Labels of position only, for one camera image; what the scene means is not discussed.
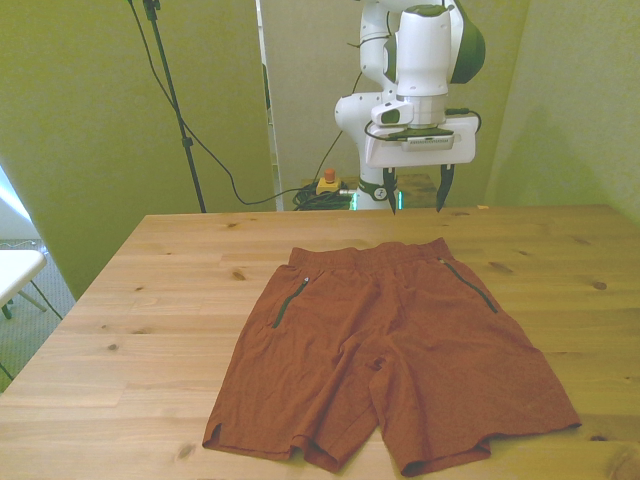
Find black tripod stand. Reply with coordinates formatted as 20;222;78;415
141;0;209;214

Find coiled black cable bundle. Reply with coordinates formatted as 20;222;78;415
291;181;359;212

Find black tripod cable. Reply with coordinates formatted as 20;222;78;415
126;0;301;207

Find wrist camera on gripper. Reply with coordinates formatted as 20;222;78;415
372;127;462;151

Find yellow emergency stop button box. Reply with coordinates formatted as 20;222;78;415
315;168;343;197

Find white vertical wall strip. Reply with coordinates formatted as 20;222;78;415
254;0;283;212

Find thin emergency stop cable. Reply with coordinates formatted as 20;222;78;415
318;69;364;181

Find white leaning board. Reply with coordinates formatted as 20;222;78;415
0;164;47;242

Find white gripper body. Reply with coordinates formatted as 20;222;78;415
363;115;477;169

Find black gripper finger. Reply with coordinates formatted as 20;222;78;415
435;164;456;214
382;167;402;217

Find rust red shorts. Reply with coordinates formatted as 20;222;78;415
201;237;583;479

